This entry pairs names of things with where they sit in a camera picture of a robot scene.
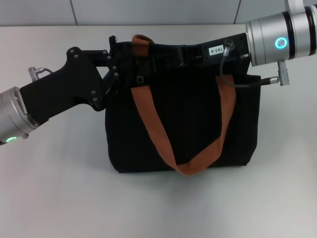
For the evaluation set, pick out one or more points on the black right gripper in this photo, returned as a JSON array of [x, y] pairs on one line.
[[218, 50]]

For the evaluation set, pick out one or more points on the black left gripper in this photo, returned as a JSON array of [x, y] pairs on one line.
[[62, 86]]

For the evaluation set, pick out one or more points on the silver zipper pull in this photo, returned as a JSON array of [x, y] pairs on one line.
[[140, 79]]

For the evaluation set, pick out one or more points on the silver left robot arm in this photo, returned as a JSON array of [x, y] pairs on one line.
[[13, 116]]

